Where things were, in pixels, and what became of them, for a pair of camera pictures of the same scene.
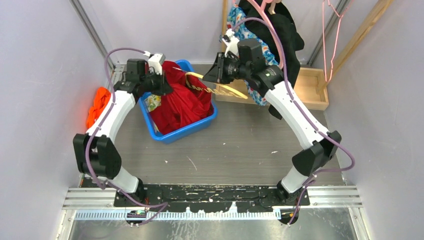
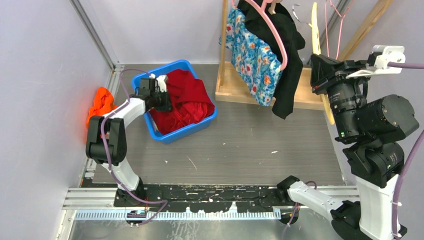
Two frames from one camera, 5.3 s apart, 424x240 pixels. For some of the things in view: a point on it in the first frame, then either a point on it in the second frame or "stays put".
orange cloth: [102, 95] stays put
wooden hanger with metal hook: [224, 90] to [316, 46]
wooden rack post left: [224, 23] stays put
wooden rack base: [310, 84] stays put
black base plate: [252, 198] stays put
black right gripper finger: [215, 73] to [326, 84]
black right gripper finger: [218, 64] to [351, 64]
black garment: [286, 35] stays put
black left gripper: [165, 88] to [167, 106]
